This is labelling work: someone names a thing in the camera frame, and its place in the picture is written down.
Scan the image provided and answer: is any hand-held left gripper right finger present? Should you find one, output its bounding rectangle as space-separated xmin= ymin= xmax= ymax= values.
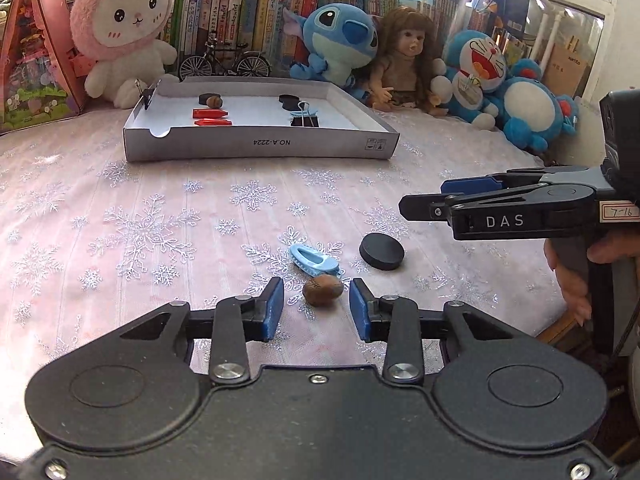
xmin=349 ymin=277 xmax=526 ymax=387

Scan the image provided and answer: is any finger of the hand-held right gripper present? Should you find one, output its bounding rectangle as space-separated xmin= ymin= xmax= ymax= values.
xmin=398 ymin=182 xmax=597 ymax=222
xmin=440 ymin=166 xmax=602 ymax=197

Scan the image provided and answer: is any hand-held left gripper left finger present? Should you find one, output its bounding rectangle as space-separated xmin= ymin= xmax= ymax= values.
xmin=120 ymin=276 xmax=286 ymax=387

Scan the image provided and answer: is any large black binder clip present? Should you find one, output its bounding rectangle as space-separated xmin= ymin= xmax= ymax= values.
xmin=290 ymin=100 xmax=321 ymax=128

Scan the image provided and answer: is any white cardboard tray box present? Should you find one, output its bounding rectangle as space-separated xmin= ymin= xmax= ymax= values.
xmin=122 ymin=76 xmax=401 ymax=162

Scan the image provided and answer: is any person's right hand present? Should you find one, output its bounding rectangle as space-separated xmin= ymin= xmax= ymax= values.
xmin=544 ymin=232 xmax=640 ymax=328

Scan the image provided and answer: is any light blue hair clip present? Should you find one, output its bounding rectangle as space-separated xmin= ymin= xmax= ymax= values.
xmin=289 ymin=243 xmax=345 ymax=277

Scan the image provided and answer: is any blue mouse plush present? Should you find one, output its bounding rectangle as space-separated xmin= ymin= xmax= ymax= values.
xmin=500 ymin=58 xmax=581 ymax=153

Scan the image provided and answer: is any blue robot cat plush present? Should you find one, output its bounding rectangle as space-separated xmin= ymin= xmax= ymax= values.
xmin=432 ymin=29 xmax=509 ymax=130

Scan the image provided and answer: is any brown haired baby doll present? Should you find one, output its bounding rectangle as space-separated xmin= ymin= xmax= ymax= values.
xmin=367 ymin=6 xmax=452 ymax=118

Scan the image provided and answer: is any pink snowflake tablecloth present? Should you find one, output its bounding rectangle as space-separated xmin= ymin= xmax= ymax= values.
xmin=0 ymin=100 xmax=601 ymax=366

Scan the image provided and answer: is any brown cardboard box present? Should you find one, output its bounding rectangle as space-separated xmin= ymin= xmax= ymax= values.
xmin=542 ymin=42 xmax=592 ymax=98

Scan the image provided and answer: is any white pipe rack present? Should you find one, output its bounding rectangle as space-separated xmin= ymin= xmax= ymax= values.
xmin=530 ymin=0 xmax=568 ymax=77

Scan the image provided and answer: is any blue alien plush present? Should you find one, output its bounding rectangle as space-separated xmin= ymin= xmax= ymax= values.
xmin=282 ymin=2 xmax=379 ymax=92

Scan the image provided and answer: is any black miniature bicycle model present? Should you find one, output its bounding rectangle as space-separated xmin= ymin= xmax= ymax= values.
xmin=179 ymin=35 xmax=272 ymax=81

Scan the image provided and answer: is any small black binder clip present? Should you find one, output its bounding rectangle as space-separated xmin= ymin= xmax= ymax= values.
xmin=134 ymin=79 xmax=162 ymax=111

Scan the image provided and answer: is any row of upright books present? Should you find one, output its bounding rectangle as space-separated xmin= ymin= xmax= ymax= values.
xmin=162 ymin=0 xmax=453 ymax=68

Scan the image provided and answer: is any pink bunny plush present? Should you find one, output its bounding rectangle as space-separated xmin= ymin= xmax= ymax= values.
xmin=55 ymin=0 xmax=179 ymax=109

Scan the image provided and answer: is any pink triangular toy house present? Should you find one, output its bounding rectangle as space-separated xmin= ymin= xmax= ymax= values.
xmin=0 ymin=0 xmax=87 ymax=134

